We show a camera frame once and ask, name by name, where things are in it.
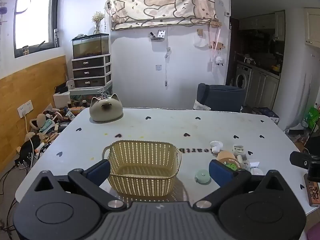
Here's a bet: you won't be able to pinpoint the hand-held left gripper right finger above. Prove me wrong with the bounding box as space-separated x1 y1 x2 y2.
192 159 301 211

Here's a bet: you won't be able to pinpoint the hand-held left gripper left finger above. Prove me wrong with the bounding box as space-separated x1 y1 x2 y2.
19 159 127 212

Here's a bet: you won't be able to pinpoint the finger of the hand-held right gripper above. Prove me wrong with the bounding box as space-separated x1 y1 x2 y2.
290 151 320 169
307 162 320 181

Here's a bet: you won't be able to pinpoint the green round tape measure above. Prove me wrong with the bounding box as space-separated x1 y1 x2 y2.
194 169 211 185

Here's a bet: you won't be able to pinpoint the white plastic clip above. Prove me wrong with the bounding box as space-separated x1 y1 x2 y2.
232 144 247 155

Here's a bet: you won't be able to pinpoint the yellow plastic basket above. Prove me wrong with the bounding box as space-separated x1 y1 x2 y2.
102 140 182 196

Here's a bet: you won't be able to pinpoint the dark wooden tag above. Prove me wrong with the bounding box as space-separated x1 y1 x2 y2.
304 174 320 207

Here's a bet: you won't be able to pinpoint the green plastic bag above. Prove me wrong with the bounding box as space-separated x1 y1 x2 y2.
303 102 320 128

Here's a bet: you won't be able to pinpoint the blue cardboard box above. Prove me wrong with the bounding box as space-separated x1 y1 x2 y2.
257 107 280 125

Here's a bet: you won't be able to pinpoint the cat-shaped ceramic pot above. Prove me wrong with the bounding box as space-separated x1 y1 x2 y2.
89 93 124 123

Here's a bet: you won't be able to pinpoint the teal face mask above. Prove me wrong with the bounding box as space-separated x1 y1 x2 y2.
39 120 55 133

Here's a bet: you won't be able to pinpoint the white cloth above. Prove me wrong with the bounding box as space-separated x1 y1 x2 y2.
193 99 212 111

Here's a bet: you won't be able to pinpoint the black cloth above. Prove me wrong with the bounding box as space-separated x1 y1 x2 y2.
14 134 42 166

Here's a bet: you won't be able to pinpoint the dark blue chair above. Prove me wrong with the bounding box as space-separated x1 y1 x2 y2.
197 83 247 113

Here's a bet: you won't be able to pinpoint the beige plush toy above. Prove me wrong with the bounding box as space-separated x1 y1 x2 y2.
29 113 47 132

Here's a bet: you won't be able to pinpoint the painted cabinet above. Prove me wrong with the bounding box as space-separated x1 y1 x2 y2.
69 83 113 106

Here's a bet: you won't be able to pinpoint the white storage box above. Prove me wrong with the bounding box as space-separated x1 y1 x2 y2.
53 91 71 109

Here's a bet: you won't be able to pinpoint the kitchen base cabinets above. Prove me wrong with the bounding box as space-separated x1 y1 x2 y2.
247 67 281 111

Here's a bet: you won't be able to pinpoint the washing machine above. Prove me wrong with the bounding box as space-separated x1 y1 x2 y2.
235 63 253 89

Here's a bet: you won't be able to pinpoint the plastic drawer unit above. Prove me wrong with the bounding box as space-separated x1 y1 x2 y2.
71 54 112 89

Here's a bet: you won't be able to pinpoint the glass fish tank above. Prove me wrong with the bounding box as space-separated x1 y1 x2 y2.
72 33 110 59

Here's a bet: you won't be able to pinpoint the white hanging bag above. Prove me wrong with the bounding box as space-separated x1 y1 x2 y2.
194 33 208 48

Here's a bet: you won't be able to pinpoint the vase with white flowers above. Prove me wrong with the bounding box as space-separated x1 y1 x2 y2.
91 11 106 35

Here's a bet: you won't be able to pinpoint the window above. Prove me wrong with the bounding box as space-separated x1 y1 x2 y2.
14 0 60 58

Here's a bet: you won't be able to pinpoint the printed blanket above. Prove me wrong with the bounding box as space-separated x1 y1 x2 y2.
107 0 218 31

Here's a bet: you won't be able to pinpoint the white power cable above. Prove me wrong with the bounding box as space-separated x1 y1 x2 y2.
23 116 35 161

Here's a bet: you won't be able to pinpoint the wall socket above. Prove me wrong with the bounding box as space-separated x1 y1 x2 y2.
17 100 34 118

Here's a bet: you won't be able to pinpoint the white hanging cable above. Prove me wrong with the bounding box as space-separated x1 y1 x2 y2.
164 27 172 87

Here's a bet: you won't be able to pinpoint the cream wall cabinet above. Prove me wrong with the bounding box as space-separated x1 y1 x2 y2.
304 8 320 47

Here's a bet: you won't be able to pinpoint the wall card holder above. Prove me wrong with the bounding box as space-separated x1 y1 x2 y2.
150 30 166 41

